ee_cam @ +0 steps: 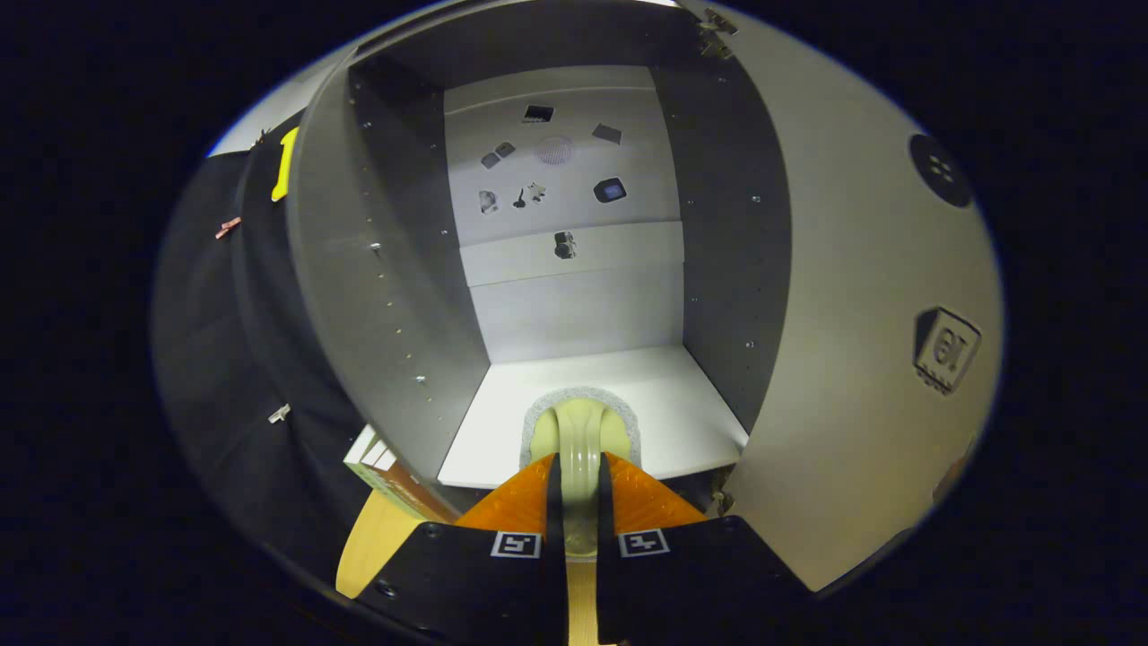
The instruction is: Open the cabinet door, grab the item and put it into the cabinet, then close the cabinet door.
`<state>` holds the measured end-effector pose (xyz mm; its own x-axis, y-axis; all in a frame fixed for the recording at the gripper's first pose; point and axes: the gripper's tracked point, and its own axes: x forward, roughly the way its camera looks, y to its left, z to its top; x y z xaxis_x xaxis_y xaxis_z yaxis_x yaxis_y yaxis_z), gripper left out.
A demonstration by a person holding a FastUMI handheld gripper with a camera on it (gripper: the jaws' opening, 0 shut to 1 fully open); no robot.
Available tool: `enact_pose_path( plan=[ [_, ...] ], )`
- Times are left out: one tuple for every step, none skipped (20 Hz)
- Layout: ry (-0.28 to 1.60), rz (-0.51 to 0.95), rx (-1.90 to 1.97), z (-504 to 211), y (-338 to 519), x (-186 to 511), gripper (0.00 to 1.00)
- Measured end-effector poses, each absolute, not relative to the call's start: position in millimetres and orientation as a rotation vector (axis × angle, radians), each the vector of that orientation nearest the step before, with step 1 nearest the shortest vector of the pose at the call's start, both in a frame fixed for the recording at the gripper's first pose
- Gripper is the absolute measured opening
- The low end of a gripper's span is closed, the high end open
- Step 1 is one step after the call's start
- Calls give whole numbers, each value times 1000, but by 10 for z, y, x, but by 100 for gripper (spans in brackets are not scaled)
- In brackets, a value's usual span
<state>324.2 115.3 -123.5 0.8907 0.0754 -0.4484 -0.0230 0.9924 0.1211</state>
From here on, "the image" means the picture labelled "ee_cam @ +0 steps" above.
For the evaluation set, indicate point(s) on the silver clip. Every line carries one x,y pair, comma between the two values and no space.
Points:
279,413

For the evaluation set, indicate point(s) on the white cabinet shelf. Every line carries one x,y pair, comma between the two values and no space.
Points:
682,413

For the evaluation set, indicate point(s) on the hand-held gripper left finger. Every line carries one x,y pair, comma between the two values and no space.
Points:
475,592

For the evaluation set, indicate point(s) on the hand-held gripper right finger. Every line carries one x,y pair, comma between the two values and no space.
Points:
691,592

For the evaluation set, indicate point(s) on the green and white plush toy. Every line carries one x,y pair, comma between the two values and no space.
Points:
581,440

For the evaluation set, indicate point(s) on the red clip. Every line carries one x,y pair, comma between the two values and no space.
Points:
227,227

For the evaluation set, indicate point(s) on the dark grey cabinet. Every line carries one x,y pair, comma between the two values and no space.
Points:
377,296

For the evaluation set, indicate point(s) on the black backdrop cloth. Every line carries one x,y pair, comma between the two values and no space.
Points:
215,359

